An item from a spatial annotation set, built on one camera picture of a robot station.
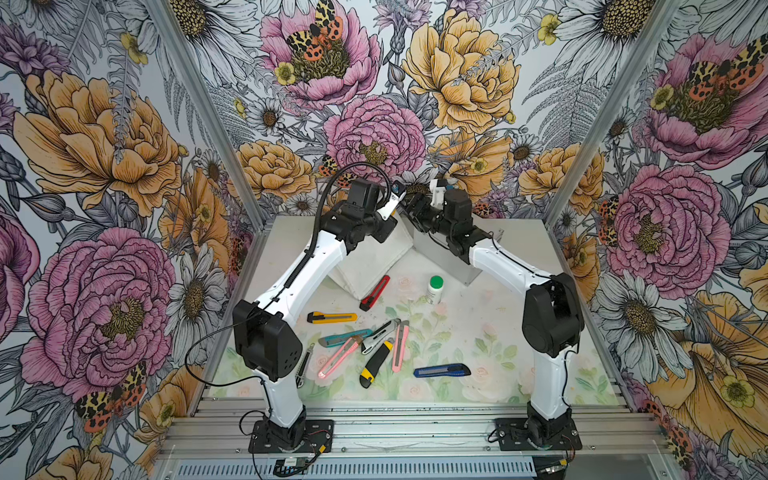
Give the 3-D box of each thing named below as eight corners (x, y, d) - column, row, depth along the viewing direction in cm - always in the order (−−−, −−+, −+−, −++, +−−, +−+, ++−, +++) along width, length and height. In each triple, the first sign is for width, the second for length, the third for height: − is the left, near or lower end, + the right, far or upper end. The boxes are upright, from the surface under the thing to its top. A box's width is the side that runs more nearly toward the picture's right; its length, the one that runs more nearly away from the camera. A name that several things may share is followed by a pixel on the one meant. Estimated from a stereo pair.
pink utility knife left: (318, 376, 86) (316, 372, 84) (355, 336, 93) (354, 332, 91) (324, 382, 85) (322, 379, 83) (361, 341, 92) (361, 338, 90)
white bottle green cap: (428, 305, 100) (431, 286, 92) (427, 294, 103) (430, 275, 94) (440, 305, 100) (445, 286, 92) (439, 294, 103) (443, 275, 94)
